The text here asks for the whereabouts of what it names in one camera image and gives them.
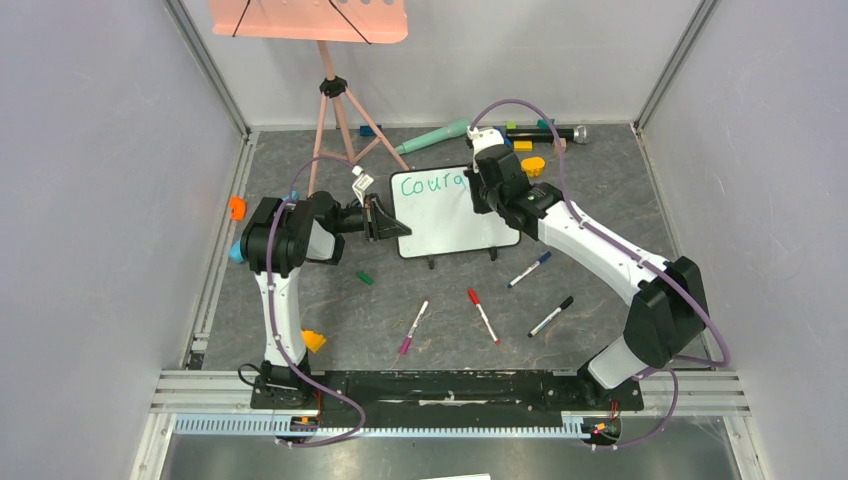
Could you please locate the green marker cap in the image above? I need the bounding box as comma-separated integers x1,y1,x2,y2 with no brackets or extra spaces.
357,271,374,285

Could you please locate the white whiteboard black frame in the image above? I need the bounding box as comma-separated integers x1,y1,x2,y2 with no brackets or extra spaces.
389,165,520,259

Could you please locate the black microphone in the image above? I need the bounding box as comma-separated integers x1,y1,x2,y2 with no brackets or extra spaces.
504,125,588,144

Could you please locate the tan wooden cube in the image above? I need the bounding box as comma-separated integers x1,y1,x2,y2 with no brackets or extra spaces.
554,138,568,157

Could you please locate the pink music stand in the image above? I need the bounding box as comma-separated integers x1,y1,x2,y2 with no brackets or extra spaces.
208,0,410,171

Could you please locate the black cap marker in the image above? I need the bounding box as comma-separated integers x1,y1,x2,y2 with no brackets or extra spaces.
527,296,574,338

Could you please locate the teal bottle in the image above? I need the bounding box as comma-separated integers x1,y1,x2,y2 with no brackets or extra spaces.
395,120,471,155

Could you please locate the red cap marker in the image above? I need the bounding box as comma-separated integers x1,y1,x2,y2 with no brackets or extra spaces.
467,287,501,345

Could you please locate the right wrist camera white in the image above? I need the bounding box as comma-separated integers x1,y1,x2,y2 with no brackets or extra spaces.
466,126,505,156

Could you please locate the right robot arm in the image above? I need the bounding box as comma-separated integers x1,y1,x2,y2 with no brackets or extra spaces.
465,144,707,408

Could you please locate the yellow round block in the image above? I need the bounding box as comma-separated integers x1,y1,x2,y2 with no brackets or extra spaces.
520,156,547,178

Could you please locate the yellow rectangular block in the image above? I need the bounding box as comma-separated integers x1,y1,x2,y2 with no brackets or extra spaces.
512,140,533,152

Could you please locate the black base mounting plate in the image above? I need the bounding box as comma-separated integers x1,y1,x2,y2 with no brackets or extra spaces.
250,370,644,429

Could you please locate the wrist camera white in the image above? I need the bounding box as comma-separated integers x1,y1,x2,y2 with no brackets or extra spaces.
351,165,374,206
466,126,505,156

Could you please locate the purple cap marker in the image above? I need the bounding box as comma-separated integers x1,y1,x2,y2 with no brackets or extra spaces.
398,298,430,355

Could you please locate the orange block left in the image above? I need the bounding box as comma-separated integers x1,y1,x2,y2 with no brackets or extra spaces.
228,196,247,222

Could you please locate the metal whiteboard stand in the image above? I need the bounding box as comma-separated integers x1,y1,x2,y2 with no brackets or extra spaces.
425,247,500,270

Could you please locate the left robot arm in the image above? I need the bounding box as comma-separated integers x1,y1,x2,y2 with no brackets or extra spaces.
239,191,412,408

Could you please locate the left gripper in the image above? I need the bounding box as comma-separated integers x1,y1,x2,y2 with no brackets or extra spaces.
331,194,412,242

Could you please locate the orange stepped wedge block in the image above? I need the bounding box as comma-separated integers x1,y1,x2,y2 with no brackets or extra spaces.
301,330,326,353

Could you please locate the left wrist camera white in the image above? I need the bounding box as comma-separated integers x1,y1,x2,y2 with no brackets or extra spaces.
351,165,374,206

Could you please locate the blue cap marker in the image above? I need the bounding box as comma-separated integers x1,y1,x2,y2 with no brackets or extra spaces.
507,251,552,289

